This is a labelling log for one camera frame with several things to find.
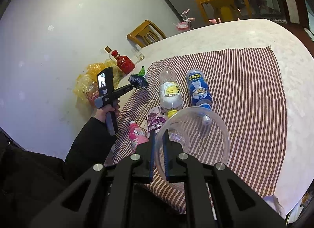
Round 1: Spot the clear plastic bowl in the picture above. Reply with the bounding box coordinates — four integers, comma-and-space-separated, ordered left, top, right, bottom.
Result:
154, 107, 231, 192

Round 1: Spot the red liquor bottle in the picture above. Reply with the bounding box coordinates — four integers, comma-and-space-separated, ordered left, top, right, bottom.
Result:
111, 50, 136, 74

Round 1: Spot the person's black jacket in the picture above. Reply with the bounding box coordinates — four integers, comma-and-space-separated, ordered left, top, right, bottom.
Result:
0, 131, 81, 228

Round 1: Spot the person's left hand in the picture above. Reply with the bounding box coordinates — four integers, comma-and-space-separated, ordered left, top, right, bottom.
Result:
95, 104, 121, 124

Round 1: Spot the yellow plastic bag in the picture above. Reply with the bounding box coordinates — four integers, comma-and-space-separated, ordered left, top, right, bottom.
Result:
74, 59, 123, 107

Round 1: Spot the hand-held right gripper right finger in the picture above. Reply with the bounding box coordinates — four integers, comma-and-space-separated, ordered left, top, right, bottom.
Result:
163, 129, 287, 228

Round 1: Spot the clear bottle with yellow label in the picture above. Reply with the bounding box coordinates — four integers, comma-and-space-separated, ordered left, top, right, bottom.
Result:
158, 69, 183, 118

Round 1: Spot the purple drink pouch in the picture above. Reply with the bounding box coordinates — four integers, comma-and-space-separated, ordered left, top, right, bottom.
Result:
147, 105, 168, 134

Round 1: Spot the pink child's bicycle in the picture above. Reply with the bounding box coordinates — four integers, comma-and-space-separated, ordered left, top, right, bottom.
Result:
173, 8, 221, 31

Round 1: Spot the pink drink bottle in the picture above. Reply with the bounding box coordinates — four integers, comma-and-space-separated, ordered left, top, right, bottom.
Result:
128, 121, 150, 154

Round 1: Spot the striped cloth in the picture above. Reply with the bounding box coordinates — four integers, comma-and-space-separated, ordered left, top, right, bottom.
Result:
111, 45, 287, 215

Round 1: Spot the green snack wrapper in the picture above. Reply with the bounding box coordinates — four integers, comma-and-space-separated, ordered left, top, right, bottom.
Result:
129, 66, 149, 89

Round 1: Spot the blue drink bottle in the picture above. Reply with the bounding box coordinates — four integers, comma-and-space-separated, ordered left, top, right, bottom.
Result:
186, 69, 213, 125

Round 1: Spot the small drinking glass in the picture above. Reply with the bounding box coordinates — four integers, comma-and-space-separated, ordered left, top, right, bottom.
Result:
131, 48, 145, 61

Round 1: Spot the wooden chair with curved slats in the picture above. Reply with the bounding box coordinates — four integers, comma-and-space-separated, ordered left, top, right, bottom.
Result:
127, 20, 167, 48

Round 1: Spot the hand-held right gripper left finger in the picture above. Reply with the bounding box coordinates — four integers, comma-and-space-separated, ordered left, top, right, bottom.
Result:
29, 130, 157, 228

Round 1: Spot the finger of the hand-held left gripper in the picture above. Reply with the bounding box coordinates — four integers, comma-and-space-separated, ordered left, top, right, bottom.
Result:
114, 81, 141, 96

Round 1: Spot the clear glass bottle gold cap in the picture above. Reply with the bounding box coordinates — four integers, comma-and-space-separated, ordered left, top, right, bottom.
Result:
104, 46, 116, 60

